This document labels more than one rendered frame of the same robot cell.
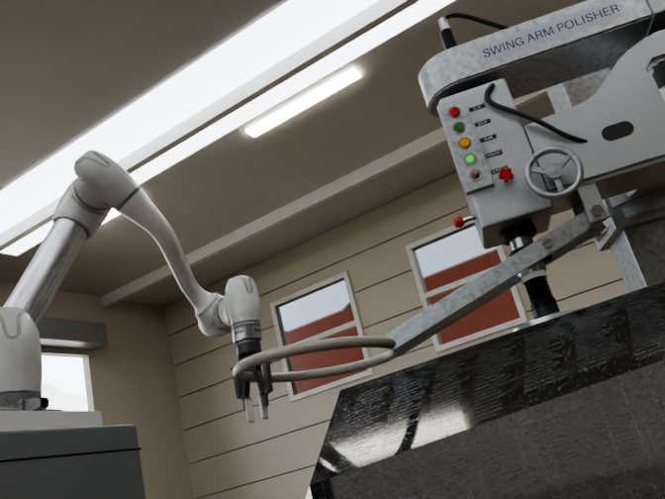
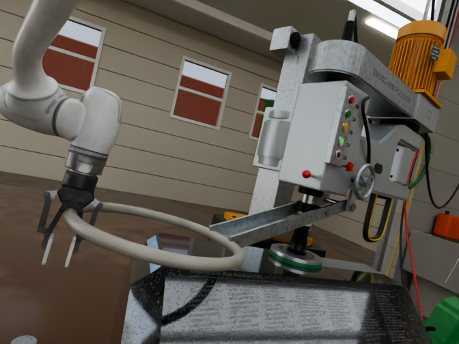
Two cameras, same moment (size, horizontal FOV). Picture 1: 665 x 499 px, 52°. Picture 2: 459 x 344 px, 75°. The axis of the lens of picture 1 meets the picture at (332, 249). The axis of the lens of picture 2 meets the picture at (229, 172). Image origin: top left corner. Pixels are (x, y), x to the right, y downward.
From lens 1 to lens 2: 1.54 m
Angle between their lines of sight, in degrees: 52
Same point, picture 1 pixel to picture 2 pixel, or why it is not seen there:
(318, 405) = not seen: outside the picture
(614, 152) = not seen: hidden behind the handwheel
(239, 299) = (107, 126)
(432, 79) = (345, 58)
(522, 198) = (341, 183)
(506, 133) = (355, 134)
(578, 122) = (373, 151)
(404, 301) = not seen: hidden behind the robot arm
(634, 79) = (393, 145)
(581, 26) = (399, 97)
